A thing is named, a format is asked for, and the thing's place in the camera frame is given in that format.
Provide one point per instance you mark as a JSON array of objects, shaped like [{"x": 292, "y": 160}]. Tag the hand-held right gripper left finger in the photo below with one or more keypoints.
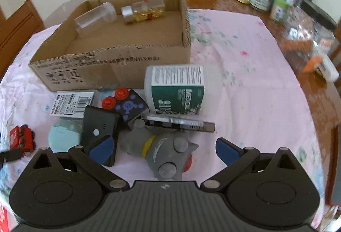
[{"x": 101, "y": 151}]

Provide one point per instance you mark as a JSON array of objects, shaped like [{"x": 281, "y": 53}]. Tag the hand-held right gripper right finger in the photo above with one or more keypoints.
[{"x": 226, "y": 152}]

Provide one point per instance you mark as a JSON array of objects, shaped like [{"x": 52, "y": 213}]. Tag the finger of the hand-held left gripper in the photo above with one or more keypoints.
[{"x": 12, "y": 157}]

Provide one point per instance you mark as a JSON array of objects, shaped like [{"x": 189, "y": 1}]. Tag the red toy train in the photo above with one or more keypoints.
[{"x": 20, "y": 137}]

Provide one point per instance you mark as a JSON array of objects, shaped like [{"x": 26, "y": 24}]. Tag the light blue round container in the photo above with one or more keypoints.
[{"x": 64, "y": 138}]

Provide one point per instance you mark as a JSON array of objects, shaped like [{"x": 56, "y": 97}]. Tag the white labelled packet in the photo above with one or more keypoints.
[{"x": 72, "y": 104}]

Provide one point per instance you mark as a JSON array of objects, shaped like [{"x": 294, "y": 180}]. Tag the brown cardboard box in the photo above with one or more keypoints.
[{"x": 106, "y": 69}]

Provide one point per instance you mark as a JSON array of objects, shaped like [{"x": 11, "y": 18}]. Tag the black rectangular device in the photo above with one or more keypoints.
[{"x": 98, "y": 122}]

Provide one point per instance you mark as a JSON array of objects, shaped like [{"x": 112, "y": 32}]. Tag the silver black pen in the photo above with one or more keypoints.
[{"x": 186, "y": 125}]

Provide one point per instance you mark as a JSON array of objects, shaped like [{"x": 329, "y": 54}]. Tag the small red toy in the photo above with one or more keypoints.
[{"x": 130, "y": 108}]

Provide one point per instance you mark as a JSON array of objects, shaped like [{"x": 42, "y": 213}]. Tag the white bottle green label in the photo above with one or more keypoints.
[{"x": 173, "y": 93}]

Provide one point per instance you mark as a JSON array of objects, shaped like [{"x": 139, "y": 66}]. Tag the pink floral tablecloth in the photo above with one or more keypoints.
[{"x": 253, "y": 74}]

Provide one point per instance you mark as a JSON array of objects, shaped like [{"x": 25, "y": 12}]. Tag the wooden chair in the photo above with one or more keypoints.
[{"x": 16, "y": 26}]

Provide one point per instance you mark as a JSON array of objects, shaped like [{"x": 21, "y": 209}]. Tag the small white box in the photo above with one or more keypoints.
[{"x": 329, "y": 68}]

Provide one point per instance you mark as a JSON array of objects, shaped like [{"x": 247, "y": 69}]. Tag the empty clear plastic jar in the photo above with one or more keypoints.
[{"x": 93, "y": 18}]

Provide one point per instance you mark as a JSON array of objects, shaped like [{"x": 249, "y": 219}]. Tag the large clear jar black lid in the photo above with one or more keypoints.
[{"x": 306, "y": 32}]

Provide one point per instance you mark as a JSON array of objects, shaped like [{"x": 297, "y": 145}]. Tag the silver lid jar gold contents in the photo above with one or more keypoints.
[{"x": 143, "y": 12}]

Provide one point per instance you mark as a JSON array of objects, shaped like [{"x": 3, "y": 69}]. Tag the green lid jar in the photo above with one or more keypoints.
[{"x": 279, "y": 10}]

